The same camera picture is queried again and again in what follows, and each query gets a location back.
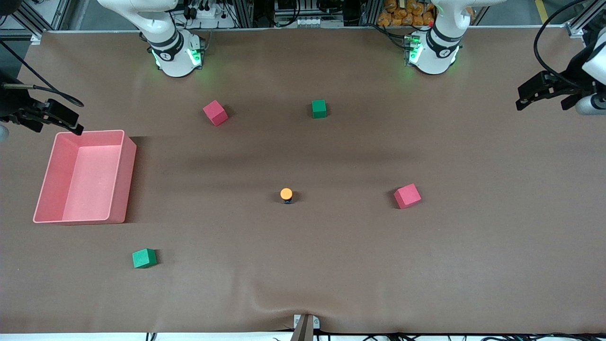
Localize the pink plastic bin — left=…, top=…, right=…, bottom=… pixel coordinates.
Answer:
left=33, top=130, right=137, bottom=224

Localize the pink foam cube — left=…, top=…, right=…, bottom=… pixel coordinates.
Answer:
left=393, top=183, right=422, bottom=210
left=203, top=99, right=229, bottom=127

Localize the orange bagged items pile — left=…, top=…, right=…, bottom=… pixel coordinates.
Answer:
left=377, top=0, right=435, bottom=27

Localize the white power strip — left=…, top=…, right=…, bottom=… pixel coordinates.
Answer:
left=182, top=4, right=223, bottom=20

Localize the white terminal block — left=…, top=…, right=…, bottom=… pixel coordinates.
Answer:
left=294, top=17, right=345, bottom=27

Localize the brown table mat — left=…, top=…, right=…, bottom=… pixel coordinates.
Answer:
left=0, top=26, right=606, bottom=335

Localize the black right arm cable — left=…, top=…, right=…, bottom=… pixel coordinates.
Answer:
left=0, top=40, right=84, bottom=108

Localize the aluminium frame profile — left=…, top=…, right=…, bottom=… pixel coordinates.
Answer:
left=231, top=0, right=258, bottom=29
left=358, top=0, right=383, bottom=27
left=0, top=0, right=71, bottom=44
left=566, top=0, right=606, bottom=37

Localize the grey metal table bracket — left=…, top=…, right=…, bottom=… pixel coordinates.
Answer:
left=293, top=314, right=321, bottom=341

